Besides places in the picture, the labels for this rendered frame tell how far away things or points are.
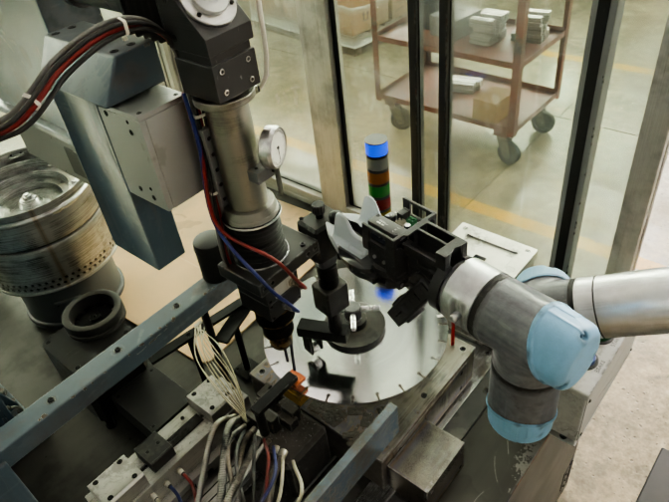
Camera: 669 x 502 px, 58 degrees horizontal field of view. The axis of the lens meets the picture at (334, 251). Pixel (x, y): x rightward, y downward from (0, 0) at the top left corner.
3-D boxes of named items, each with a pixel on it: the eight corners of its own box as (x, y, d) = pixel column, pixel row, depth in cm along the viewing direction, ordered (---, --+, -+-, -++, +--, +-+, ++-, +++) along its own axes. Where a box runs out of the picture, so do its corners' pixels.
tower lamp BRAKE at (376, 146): (374, 144, 123) (373, 130, 121) (392, 149, 120) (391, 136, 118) (360, 154, 120) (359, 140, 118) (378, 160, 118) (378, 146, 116)
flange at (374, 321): (377, 355, 104) (376, 346, 102) (316, 345, 107) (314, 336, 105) (391, 309, 112) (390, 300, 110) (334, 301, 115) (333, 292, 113)
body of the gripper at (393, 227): (401, 192, 74) (482, 233, 66) (404, 247, 79) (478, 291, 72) (355, 221, 70) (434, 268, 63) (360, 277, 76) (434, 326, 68)
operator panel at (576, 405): (580, 328, 130) (591, 275, 121) (633, 350, 124) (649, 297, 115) (518, 417, 115) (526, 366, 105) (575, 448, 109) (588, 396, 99)
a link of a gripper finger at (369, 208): (354, 177, 81) (400, 206, 74) (358, 213, 84) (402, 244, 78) (335, 186, 79) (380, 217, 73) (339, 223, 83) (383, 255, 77)
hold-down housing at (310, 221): (336, 292, 99) (321, 188, 86) (355, 307, 96) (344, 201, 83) (310, 310, 96) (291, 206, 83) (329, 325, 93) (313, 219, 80)
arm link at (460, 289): (508, 311, 69) (461, 350, 65) (476, 291, 72) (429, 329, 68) (514, 260, 64) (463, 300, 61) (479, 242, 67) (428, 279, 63)
